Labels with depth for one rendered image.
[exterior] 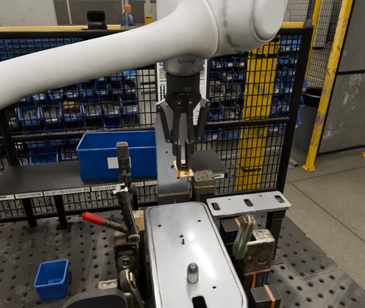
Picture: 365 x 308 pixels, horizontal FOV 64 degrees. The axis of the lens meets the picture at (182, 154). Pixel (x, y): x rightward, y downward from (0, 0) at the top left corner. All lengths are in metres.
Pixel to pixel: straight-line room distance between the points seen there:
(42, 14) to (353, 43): 5.68
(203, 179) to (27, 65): 0.73
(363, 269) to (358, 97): 1.88
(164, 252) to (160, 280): 0.10
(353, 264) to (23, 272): 2.07
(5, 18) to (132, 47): 6.73
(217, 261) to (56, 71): 0.62
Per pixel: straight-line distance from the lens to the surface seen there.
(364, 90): 3.70
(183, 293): 0.78
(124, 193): 0.75
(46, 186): 1.20
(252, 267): 0.92
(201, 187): 1.08
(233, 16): 0.44
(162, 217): 0.99
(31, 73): 0.51
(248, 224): 0.82
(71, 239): 1.44
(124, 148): 1.02
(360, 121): 3.85
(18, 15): 7.11
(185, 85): 0.63
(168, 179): 1.07
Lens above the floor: 1.62
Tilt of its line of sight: 27 degrees down
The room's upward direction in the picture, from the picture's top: straight up
